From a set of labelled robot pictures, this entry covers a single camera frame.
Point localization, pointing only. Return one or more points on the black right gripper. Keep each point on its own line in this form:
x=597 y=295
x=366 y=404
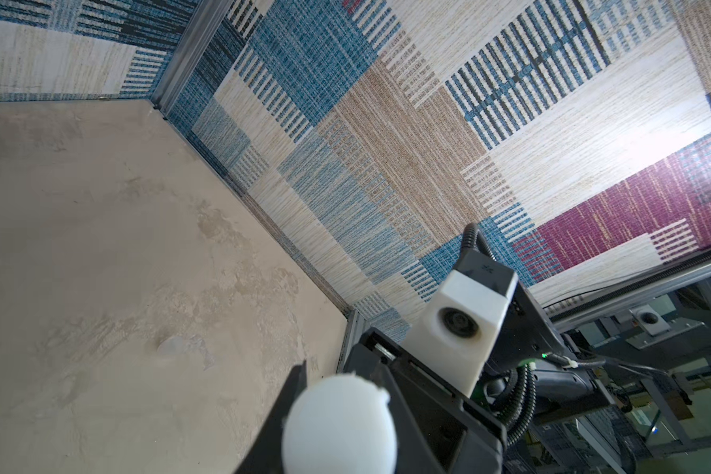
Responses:
x=438 y=429

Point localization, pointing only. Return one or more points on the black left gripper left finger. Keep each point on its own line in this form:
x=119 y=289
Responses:
x=265 y=454

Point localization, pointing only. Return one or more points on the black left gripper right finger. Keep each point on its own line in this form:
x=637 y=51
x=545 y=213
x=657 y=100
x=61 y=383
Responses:
x=401 y=416

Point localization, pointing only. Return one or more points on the white glue stick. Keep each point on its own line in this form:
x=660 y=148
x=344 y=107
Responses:
x=341 y=424

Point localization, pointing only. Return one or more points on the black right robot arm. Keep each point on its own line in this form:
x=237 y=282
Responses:
x=531 y=377

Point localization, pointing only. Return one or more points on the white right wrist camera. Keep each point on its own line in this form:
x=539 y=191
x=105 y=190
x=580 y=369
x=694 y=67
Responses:
x=457 y=332

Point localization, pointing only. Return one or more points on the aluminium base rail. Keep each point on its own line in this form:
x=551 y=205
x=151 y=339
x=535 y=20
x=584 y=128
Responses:
x=635 y=291

